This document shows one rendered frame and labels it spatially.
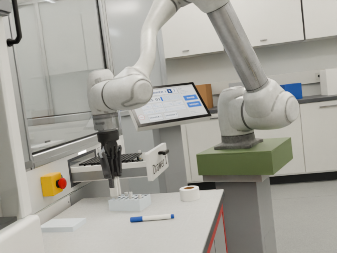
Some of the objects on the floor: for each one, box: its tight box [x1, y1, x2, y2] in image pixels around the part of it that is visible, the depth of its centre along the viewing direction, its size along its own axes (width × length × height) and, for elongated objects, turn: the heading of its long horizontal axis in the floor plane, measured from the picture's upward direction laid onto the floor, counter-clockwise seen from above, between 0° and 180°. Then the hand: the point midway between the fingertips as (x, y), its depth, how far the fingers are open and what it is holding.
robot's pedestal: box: [203, 175, 277, 253], centre depth 201 cm, size 30×30×76 cm
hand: (115, 186), depth 149 cm, fingers closed, pressing on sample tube
